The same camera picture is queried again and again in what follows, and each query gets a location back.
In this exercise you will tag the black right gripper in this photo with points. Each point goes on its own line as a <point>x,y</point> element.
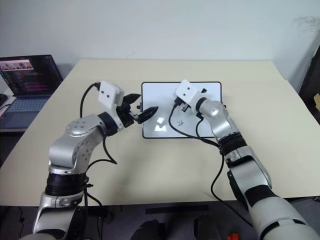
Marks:
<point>183,106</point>

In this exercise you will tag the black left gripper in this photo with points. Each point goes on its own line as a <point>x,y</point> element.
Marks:
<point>126,116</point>

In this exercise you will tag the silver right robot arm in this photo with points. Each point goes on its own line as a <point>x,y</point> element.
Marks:
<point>220,117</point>

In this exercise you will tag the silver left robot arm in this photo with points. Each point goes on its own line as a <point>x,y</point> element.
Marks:
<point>75,150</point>

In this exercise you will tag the small black eraser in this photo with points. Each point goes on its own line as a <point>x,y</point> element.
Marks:
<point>204,90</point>

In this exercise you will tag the black table crossbar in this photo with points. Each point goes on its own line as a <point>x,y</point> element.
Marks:
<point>175,209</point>

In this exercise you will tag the open laptop with lit screen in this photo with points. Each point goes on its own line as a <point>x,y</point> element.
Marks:
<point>30,75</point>

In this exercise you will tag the dark rounded shape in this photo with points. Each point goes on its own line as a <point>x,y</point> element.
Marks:
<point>150,231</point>
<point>206,227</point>

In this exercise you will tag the dark furniture panel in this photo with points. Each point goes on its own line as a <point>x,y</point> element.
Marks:
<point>308,82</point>

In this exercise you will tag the brown cardboard piece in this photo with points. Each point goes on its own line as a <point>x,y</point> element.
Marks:
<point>317,101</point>

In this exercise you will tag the small red object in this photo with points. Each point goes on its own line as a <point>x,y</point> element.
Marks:
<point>233,236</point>

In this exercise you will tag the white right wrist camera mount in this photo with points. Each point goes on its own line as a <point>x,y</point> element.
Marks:
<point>186,90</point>

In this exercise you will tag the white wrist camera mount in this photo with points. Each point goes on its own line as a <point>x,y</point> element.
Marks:
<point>108,92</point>
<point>186,90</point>

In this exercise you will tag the white whiteboard with black frame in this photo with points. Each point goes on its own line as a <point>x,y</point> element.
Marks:
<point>160,100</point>

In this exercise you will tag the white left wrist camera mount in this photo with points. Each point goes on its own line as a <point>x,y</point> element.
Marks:
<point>108,92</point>

